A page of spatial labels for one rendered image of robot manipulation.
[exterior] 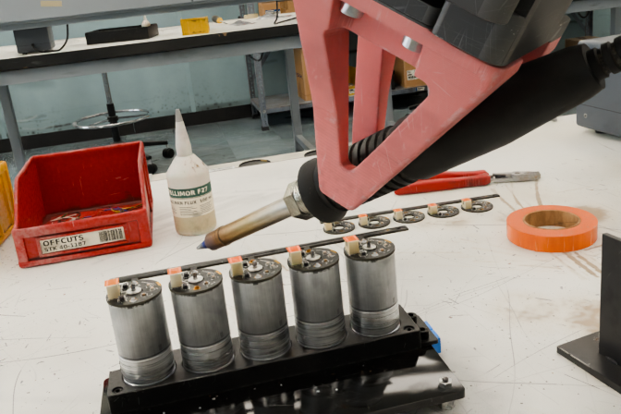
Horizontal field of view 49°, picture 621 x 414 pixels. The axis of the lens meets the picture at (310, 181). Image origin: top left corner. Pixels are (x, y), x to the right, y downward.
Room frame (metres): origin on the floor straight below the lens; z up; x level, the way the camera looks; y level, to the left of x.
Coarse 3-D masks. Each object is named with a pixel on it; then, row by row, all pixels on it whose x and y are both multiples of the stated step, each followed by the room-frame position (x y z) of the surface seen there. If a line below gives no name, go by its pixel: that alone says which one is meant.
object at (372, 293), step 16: (352, 272) 0.30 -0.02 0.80; (368, 272) 0.29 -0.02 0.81; (384, 272) 0.29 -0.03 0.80; (352, 288) 0.30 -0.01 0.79; (368, 288) 0.29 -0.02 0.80; (384, 288) 0.29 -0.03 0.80; (352, 304) 0.30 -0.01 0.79; (368, 304) 0.29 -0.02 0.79; (384, 304) 0.29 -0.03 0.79; (352, 320) 0.30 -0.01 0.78; (368, 320) 0.29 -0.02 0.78; (384, 320) 0.29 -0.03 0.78
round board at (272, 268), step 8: (248, 264) 0.30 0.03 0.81; (264, 264) 0.30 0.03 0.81; (272, 264) 0.29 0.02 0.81; (280, 264) 0.30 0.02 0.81; (248, 272) 0.29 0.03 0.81; (264, 272) 0.29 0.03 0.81; (272, 272) 0.29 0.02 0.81; (280, 272) 0.29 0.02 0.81; (240, 280) 0.28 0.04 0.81; (248, 280) 0.28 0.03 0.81; (256, 280) 0.28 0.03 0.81; (264, 280) 0.28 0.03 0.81
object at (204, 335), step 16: (176, 304) 0.28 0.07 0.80; (192, 304) 0.28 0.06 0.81; (208, 304) 0.28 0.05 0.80; (224, 304) 0.29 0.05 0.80; (176, 320) 0.28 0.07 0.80; (192, 320) 0.28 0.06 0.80; (208, 320) 0.28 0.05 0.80; (224, 320) 0.28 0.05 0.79; (192, 336) 0.28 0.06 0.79; (208, 336) 0.28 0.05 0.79; (224, 336) 0.28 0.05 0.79; (192, 352) 0.28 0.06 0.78; (208, 352) 0.28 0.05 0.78; (224, 352) 0.28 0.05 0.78; (192, 368) 0.28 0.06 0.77; (208, 368) 0.28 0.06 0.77
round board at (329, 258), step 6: (306, 252) 0.31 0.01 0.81; (318, 252) 0.30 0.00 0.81; (324, 252) 0.30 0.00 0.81; (330, 252) 0.30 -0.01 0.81; (336, 252) 0.30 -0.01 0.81; (288, 258) 0.30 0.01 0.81; (324, 258) 0.30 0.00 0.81; (330, 258) 0.30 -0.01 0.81; (336, 258) 0.30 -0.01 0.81; (288, 264) 0.29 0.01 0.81; (300, 264) 0.29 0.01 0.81; (306, 264) 0.29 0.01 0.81; (312, 264) 0.29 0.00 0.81; (324, 264) 0.29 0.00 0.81; (330, 264) 0.29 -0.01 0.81; (300, 270) 0.29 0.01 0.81; (306, 270) 0.29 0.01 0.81; (312, 270) 0.29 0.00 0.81; (318, 270) 0.29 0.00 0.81
